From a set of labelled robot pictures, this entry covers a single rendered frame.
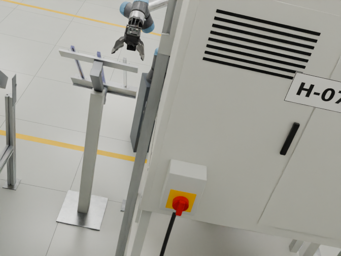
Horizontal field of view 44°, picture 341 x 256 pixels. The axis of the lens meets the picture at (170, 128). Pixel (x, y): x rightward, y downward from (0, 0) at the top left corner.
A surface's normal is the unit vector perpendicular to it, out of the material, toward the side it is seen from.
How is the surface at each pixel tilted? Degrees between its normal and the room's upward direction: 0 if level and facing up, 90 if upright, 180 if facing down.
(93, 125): 90
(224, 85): 90
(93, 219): 0
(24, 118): 0
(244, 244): 0
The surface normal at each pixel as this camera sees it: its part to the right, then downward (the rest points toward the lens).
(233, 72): -0.07, 0.58
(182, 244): 0.21, -0.79
